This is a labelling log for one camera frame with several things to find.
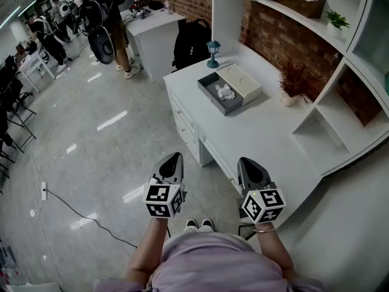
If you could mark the white table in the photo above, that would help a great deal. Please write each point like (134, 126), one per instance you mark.
(30, 61)

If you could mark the grey box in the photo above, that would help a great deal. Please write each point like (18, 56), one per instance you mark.
(243, 84)

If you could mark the white power strip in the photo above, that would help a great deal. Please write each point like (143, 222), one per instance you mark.
(44, 190)

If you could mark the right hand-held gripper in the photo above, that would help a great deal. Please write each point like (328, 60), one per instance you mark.
(261, 205)

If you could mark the black pouch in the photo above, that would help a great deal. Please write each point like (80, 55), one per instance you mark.
(156, 5)

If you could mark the white item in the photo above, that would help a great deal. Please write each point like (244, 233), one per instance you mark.
(224, 93)

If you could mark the person's lilac shirt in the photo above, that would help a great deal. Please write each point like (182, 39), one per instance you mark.
(212, 263)

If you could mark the small pink lamp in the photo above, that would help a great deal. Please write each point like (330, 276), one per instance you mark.
(167, 8)

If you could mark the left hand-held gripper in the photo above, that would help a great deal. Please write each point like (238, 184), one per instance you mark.
(164, 199)

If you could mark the white shelf unit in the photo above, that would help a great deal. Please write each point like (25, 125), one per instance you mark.
(331, 132)

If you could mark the person's right shoe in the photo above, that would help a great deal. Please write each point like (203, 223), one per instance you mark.
(207, 222)

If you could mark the black backpack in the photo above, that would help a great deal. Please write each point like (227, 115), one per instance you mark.
(191, 44)

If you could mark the person's shoe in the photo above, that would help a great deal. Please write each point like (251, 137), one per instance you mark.
(191, 223)
(207, 222)

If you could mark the person's light trousers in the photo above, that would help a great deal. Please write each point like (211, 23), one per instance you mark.
(197, 229)

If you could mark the small white desk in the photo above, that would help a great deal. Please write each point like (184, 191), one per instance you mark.
(158, 41)

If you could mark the person's right forearm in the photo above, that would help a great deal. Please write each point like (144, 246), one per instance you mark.
(273, 248)

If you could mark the person's left forearm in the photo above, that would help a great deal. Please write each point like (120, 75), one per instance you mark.
(146, 248)

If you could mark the black oval case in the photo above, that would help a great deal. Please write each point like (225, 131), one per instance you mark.
(101, 46)

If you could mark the black folding chair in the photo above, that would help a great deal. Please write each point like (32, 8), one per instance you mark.
(6, 157)
(18, 102)

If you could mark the teal lantern lamp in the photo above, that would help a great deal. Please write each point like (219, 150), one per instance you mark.
(212, 47)

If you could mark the brown wooden crate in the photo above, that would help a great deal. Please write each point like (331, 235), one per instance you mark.
(294, 3)

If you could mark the white desk with drawers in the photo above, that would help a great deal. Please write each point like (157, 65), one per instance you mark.
(185, 126)

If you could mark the dried reddish plant in pot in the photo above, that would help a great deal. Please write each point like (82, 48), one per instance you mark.
(293, 81)

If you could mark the person's left shoe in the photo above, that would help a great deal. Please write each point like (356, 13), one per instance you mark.
(191, 223)

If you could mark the green plant in white pot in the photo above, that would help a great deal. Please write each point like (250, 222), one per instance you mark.
(335, 20)

